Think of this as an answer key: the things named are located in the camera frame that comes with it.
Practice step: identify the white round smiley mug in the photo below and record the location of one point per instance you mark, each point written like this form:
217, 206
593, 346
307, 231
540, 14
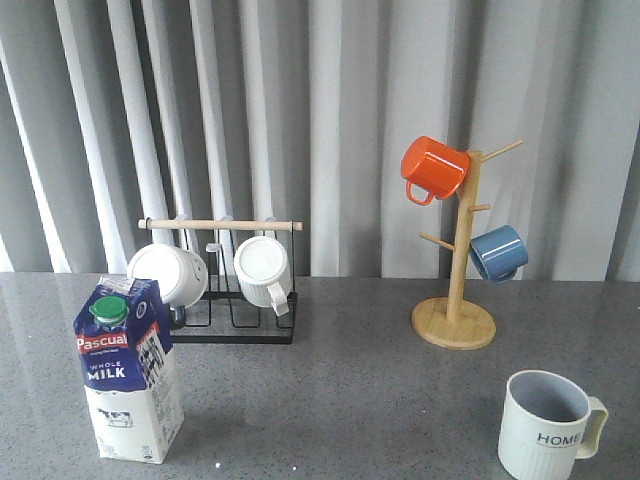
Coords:
182, 275

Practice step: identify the white ribbed mug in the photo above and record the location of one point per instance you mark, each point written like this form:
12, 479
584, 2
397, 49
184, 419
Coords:
263, 271

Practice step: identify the orange enamel mug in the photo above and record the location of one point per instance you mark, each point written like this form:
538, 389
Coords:
433, 170

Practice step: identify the black wire mug rack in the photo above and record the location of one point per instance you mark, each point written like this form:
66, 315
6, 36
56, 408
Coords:
223, 315

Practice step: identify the white HOME mug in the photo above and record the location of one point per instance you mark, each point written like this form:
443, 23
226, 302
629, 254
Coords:
548, 423

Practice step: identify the grey pleated curtain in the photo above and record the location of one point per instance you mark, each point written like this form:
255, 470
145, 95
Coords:
113, 111

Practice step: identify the blue white milk carton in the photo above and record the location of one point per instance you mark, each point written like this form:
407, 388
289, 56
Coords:
129, 369

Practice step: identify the blue enamel mug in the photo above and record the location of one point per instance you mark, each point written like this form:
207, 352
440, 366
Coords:
498, 254

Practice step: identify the wooden mug tree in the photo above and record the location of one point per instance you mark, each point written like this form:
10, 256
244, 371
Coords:
452, 322

